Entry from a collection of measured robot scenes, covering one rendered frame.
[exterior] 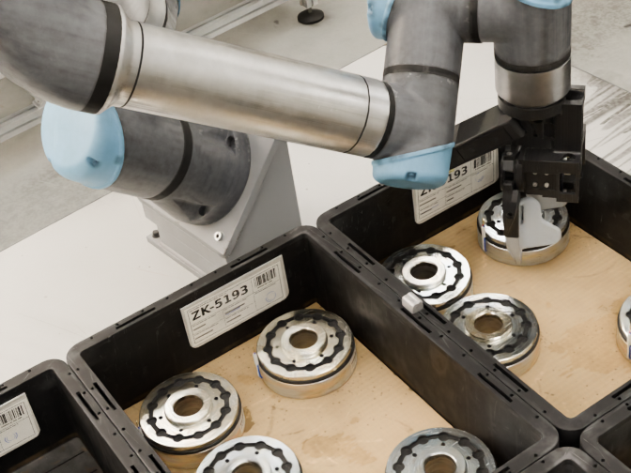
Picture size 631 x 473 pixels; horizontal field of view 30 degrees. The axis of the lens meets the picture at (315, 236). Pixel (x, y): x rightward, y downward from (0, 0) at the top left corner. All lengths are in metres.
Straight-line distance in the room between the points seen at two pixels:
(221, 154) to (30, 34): 0.52
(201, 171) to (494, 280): 0.38
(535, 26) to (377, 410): 0.41
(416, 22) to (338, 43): 2.27
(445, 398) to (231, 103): 0.36
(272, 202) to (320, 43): 1.95
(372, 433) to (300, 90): 0.35
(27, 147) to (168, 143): 1.88
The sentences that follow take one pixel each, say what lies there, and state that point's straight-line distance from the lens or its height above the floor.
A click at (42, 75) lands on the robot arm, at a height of 1.25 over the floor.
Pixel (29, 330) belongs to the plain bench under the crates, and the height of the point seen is 0.70.
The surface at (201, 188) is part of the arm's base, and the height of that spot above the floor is 0.88.
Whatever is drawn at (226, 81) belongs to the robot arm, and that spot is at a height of 1.19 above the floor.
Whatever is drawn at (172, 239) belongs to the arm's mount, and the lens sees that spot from 1.60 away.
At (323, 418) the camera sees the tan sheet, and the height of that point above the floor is 0.83.
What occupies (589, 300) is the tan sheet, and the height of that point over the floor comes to 0.83.
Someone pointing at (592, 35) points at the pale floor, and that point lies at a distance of 3.36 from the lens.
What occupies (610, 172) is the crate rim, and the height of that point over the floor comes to 0.93.
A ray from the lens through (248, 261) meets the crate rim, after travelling 1.23.
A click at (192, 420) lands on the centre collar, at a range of 1.18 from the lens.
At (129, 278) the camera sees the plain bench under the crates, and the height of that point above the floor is 0.70.
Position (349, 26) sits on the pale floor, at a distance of 3.48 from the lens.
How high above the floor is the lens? 1.72
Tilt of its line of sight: 39 degrees down
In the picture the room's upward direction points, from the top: 10 degrees counter-clockwise
